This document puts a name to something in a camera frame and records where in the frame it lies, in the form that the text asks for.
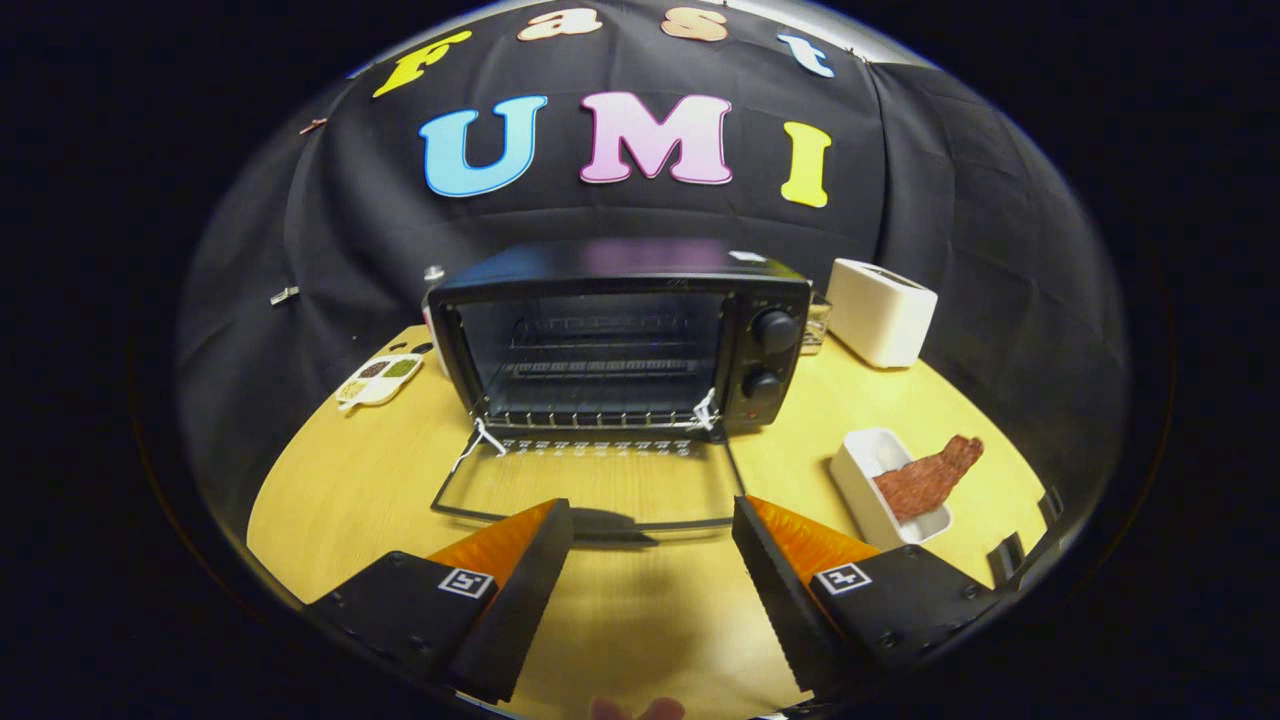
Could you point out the brown meat piece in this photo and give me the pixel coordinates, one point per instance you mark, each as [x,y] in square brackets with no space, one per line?
[925,480]

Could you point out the white sectioned condiment dish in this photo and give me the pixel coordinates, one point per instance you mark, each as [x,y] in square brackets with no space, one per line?
[378,385]

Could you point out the black backdrop cloth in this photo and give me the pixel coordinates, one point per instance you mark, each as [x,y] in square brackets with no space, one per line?
[900,180]

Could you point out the black toaster oven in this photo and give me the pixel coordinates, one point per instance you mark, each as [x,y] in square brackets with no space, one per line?
[745,345]

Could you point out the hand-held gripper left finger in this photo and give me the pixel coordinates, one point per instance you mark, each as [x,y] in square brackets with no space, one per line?
[520,610]

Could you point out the white rectangular tray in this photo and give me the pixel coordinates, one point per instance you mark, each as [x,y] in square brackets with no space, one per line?
[858,470]

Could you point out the black clamp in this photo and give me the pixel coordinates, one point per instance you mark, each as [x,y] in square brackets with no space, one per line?
[1006,557]
[1050,503]

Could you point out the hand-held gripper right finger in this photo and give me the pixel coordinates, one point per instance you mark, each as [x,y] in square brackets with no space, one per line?
[785,610]

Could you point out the white bread toaster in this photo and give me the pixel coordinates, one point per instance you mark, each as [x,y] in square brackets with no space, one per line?
[880,315]

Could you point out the small glass shaker bottle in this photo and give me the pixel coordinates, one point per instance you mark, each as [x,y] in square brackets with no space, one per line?
[433,276]

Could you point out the silver cloth clip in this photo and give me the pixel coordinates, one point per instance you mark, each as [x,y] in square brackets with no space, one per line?
[284,295]

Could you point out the pink cloth clip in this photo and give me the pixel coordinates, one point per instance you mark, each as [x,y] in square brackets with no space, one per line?
[312,126]

